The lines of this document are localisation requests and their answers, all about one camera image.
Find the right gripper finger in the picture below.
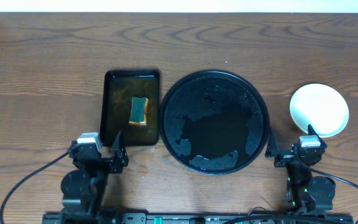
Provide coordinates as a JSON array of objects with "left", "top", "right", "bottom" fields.
[
  {"left": 307, "top": 124, "right": 318, "bottom": 136},
  {"left": 265, "top": 128, "right": 279, "bottom": 157}
]

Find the pale blue plate front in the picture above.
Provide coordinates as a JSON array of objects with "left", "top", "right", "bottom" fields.
[{"left": 289, "top": 83, "right": 349, "bottom": 138}]

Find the green and yellow sponge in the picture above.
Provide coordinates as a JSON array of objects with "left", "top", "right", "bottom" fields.
[{"left": 129, "top": 96, "right": 149, "bottom": 126}]

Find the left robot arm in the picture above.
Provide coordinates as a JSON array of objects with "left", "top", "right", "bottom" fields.
[{"left": 59, "top": 131, "right": 129, "bottom": 223}]

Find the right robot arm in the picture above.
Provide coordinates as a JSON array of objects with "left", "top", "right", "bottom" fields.
[{"left": 265, "top": 125, "right": 336, "bottom": 216}]

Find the black rectangular tray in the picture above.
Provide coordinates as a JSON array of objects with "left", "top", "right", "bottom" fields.
[{"left": 99, "top": 69, "right": 160, "bottom": 147}]

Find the black round tray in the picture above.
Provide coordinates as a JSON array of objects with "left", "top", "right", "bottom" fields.
[{"left": 158, "top": 70, "right": 270, "bottom": 175}]

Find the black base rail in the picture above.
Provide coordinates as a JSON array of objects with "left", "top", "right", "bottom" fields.
[{"left": 42, "top": 213, "right": 354, "bottom": 224}]

